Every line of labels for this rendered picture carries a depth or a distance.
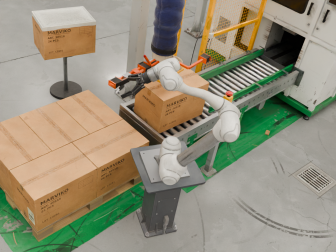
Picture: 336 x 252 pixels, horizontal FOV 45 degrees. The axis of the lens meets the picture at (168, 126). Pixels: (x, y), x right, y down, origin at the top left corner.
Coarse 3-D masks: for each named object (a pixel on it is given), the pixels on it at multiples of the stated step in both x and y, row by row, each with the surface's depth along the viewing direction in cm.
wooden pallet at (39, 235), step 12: (132, 180) 407; (108, 192) 384; (120, 192) 400; (12, 204) 366; (84, 204) 367; (96, 204) 381; (24, 216) 351; (72, 216) 370; (48, 228) 348; (60, 228) 361
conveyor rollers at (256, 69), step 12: (252, 60) 534; (228, 72) 501; (240, 72) 509; (252, 72) 508; (264, 72) 516; (216, 84) 475; (228, 84) 482; (240, 84) 483; (264, 84) 490; (132, 108) 421; (204, 108) 436; (192, 120) 417
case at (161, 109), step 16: (192, 80) 401; (144, 96) 389; (160, 96) 373; (176, 96) 378; (192, 96) 396; (144, 112) 399; (160, 112) 378; (176, 112) 393; (192, 112) 413; (160, 128) 391
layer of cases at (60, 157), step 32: (96, 96) 427; (0, 128) 370; (32, 128) 376; (64, 128) 382; (96, 128) 388; (128, 128) 394; (0, 160) 342; (32, 160) 346; (64, 160) 351; (96, 160) 356; (128, 160) 378; (32, 192) 320; (64, 192) 336; (96, 192) 370; (32, 224) 342
